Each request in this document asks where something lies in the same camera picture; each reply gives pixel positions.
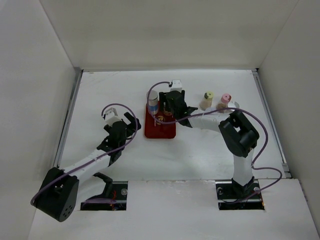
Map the yellow-lid spice bottle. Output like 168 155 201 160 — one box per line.
199 91 214 111

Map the pink-lid spice bottle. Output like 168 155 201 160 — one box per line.
216 93 232 113

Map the silver-lid shaker jar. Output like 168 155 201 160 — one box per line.
228 101 240 109

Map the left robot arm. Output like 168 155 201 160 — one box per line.
30 108 141 222

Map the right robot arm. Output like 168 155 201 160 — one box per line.
159 90 260 198

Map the red rectangular tray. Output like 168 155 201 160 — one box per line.
144 104 176 139

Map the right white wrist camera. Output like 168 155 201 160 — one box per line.
169 79 182 93

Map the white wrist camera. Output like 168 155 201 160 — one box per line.
169 79 182 93
102 107 120 126

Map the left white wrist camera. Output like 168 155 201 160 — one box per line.
102 107 120 126

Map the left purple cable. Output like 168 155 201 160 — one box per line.
30 102 139 205

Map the purple cable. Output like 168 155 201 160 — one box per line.
146 81 283 204
30 102 139 205

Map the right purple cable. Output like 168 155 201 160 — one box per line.
146 81 283 204

